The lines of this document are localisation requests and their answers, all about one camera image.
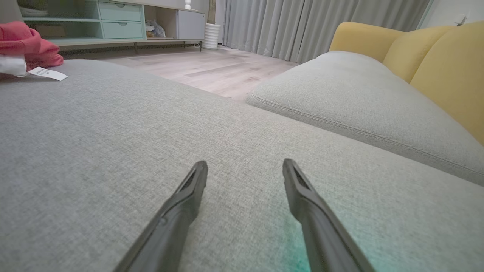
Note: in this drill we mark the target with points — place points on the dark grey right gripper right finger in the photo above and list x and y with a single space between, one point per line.
314 219

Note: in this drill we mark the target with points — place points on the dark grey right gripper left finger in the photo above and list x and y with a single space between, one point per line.
177 219

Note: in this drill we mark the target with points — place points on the red and white jersey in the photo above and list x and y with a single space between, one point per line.
34 49

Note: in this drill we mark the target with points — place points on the large grey sofa seat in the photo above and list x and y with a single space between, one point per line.
113 151

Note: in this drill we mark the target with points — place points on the grey sofa seat cushion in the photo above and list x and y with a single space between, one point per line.
359 98

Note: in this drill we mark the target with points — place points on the white ribbed planter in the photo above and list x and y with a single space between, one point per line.
211 37

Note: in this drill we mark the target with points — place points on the yellow sofa armrest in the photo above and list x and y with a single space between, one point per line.
363 39

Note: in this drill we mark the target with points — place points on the plastic bag in cabinet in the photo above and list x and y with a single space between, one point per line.
155 29

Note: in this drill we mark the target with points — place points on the grey pleated curtain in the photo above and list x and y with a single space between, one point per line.
302 26

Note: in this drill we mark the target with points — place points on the grey cabinet door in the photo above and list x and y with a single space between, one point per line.
191 24

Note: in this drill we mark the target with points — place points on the mint cabinet drawer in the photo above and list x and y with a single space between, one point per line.
123 30
119 12

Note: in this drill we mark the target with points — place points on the large yellow sofa back cushion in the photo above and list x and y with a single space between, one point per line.
453 75

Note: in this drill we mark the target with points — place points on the mint and wood TV cabinet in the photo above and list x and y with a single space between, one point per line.
83 34

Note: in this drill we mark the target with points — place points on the brown plant trunk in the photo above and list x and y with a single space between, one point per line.
211 11

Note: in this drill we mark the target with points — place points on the brown box on shelf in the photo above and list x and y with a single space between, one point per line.
51 31

